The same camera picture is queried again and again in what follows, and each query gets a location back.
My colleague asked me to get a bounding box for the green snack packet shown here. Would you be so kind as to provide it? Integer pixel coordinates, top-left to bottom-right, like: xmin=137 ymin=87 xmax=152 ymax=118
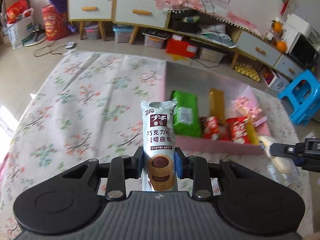
xmin=170 ymin=90 xmax=202 ymax=138

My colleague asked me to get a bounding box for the blue plastic stool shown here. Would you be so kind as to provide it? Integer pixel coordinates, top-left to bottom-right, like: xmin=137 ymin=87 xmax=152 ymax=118
xmin=277 ymin=69 xmax=320 ymax=126

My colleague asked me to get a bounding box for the white cookie packet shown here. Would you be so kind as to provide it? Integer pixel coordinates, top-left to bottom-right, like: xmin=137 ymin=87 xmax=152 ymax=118
xmin=140 ymin=100 xmax=178 ymax=192

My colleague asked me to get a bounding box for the floral tablecloth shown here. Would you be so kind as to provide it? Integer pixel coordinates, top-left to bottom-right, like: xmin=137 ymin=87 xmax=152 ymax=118
xmin=0 ymin=51 xmax=320 ymax=230

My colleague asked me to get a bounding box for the pink puffed rice packet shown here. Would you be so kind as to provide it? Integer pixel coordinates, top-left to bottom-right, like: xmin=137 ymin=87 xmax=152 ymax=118
xmin=232 ymin=86 xmax=267 ymax=128

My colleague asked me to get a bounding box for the white round base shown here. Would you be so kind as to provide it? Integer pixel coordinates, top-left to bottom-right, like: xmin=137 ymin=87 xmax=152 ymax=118
xmin=22 ymin=25 xmax=47 ymax=47

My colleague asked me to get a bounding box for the narrow wooden drawer cabinet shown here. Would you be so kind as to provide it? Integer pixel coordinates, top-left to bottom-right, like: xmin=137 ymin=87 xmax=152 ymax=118
xmin=67 ymin=0 xmax=115 ymax=40

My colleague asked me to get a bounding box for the white shopping bag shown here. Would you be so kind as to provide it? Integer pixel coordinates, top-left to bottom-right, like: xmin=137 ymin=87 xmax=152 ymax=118
xmin=1 ymin=0 xmax=35 ymax=49

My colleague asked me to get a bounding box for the clear storage bin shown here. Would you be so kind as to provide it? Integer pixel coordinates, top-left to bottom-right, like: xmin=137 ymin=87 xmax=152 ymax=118
xmin=85 ymin=24 xmax=102 ymax=40
xmin=112 ymin=25 xmax=133 ymax=43
xmin=143 ymin=29 xmax=168 ymax=50

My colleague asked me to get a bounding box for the pink cardboard box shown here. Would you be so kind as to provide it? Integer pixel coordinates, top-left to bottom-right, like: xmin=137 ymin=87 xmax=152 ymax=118
xmin=161 ymin=60 xmax=272 ymax=155

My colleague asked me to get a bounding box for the pink patterned cloth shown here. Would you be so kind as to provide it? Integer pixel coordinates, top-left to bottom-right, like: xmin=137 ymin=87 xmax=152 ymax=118
xmin=155 ymin=0 xmax=260 ymax=38

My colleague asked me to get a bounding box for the black floor cable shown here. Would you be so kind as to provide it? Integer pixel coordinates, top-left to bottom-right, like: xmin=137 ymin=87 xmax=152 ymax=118
xmin=34 ymin=42 xmax=68 ymax=57

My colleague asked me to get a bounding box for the large red snack packet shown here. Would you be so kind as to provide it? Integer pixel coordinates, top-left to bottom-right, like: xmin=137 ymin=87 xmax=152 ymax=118
xmin=228 ymin=117 xmax=250 ymax=145

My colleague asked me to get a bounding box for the red printed sack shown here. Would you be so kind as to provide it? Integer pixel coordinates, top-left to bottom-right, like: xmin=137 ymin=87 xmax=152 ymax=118
xmin=41 ymin=5 xmax=70 ymax=42

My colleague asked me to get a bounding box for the gold snack bar packet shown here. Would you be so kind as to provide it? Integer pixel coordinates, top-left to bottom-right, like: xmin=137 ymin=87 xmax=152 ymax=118
xmin=209 ymin=88 xmax=227 ymax=125

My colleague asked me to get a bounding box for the wide wooden drawer cabinet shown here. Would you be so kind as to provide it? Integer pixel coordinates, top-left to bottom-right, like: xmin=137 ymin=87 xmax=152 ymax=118
xmin=113 ymin=0 xmax=172 ymax=44

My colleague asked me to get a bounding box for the long low wooden cabinet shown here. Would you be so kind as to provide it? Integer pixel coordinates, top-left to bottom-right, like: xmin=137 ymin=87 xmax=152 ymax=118
xmin=167 ymin=7 xmax=300 ymax=80

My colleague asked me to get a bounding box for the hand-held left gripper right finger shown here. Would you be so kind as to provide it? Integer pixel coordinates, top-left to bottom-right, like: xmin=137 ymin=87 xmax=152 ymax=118
xmin=175 ymin=147 xmax=258 ymax=201

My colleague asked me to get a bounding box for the red cardboard box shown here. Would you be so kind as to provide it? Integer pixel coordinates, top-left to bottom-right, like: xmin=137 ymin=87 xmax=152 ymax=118
xmin=166 ymin=39 xmax=198 ymax=60

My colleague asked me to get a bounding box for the yellow egg carton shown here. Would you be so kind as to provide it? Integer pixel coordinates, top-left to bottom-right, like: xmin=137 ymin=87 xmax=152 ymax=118
xmin=234 ymin=64 xmax=262 ymax=82

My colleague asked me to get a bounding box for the white microwave oven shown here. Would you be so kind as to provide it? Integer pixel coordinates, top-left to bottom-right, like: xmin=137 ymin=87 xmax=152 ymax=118
xmin=287 ymin=27 xmax=320 ymax=68

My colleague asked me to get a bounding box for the white and blue box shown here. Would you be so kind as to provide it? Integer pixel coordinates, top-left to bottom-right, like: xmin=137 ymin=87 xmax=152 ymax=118
xmin=269 ymin=76 xmax=291 ymax=93

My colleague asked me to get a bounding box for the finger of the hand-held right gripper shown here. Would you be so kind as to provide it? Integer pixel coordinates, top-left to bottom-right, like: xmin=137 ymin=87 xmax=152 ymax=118
xmin=269 ymin=142 xmax=304 ymax=158

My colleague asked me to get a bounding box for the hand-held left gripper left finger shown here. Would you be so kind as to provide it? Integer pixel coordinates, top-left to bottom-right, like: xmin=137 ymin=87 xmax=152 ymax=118
xmin=61 ymin=147 xmax=144 ymax=201

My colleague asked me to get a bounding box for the yellow snack packet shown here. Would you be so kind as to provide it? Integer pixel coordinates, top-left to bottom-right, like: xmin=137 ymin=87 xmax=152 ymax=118
xmin=246 ymin=119 xmax=260 ymax=146

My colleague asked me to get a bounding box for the clear long cake packet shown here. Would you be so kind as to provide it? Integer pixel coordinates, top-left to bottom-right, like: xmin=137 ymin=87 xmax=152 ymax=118
xmin=258 ymin=134 xmax=295 ymax=180

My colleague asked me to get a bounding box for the black bag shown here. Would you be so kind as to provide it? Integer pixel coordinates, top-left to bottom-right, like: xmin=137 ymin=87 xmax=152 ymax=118
xmin=171 ymin=12 xmax=201 ymax=35

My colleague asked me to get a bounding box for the small red snack packet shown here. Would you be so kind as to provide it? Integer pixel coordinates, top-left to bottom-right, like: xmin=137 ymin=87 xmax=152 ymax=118
xmin=201 ymin=116 xmax=222 ymax=140

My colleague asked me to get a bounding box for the grey folded cloth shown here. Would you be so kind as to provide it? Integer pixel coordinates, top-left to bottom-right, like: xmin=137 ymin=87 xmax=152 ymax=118
xmin=200 ymin=22 xmax=237 ymax=48

